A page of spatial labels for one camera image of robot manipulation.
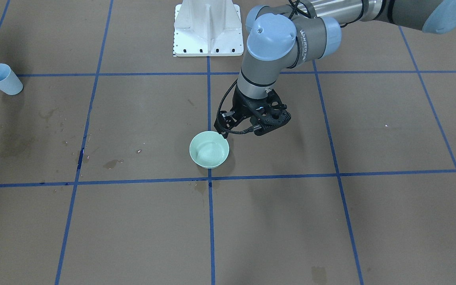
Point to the light blue plastic cup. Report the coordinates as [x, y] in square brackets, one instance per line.
[10, 84]

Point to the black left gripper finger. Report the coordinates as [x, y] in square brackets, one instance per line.
[225, 127]
[226, 115]

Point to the mint green ceramic bowl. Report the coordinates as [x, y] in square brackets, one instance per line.
[209, 149]

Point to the white pedestal column base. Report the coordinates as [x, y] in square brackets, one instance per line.
[207, 28]

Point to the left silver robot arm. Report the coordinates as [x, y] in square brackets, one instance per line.
[288, 36]

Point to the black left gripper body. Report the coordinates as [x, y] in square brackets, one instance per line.
[240, 106]

